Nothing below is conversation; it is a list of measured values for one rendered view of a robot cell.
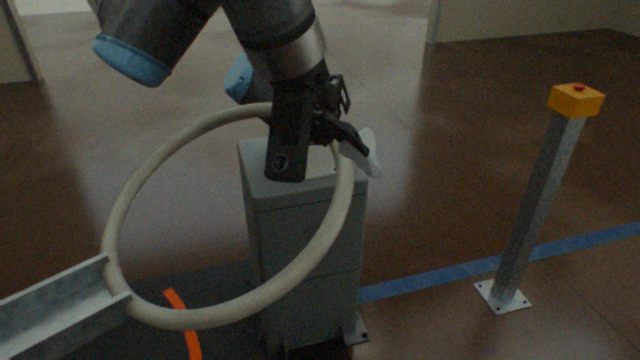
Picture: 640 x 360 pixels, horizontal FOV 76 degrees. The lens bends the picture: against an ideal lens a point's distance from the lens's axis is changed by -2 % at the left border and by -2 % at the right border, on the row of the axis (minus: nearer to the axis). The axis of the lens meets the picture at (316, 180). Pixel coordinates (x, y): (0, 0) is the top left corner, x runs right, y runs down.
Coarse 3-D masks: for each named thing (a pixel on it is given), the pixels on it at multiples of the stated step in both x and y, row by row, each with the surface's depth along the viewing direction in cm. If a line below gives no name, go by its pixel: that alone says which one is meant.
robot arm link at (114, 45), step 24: (96, 0) 53; (120, 0) 48; (144, 0) 46; (168, 0) 46; (120, 24) 47; (144, 24) 46; (168, 24) 47; (192, 24) 49; (96, 48) 48; (120, 48) 47; (144, 48) 47; (168, 48) 49; (120, 72) 48; (144, 72) 49; (168, 72) 51
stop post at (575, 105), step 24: (552, 96) 149; (576, 96) 140; (600, 96) 141; (552, 120) 153; (576, 120) 147; (552, 144) 155; (552, 168) 158; (528, 192) 171; (552, 192) 165; (528, 216) 173; (528, 240) 179; (504, 264) 193; (480, 288) 208; (504, 288) 196; (504, 312) 196
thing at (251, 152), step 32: (256, 160) 149; (256, 192) 133; (288, 192) 134; (320, 192) 137; (256, 224) 137; (288, 224) 140; (320, 224) 145; (352, 224) 149; (256, 256) 155; (288, 256) 149; (352, 256) 158; (320, 288) 163; (352, 288) 169; (288, 320) 169; (320, 320) 175; (352, 320) 181
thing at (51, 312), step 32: (96, 256) 70; (32, 288) 65; (64, 288) 68; (96, 288) 70; (0, 320) 63; (32, 320) 65; (64, 320) 65; (96, 320) 62; (0, 352) 61; (32, 352) 57; (64, 352) 60
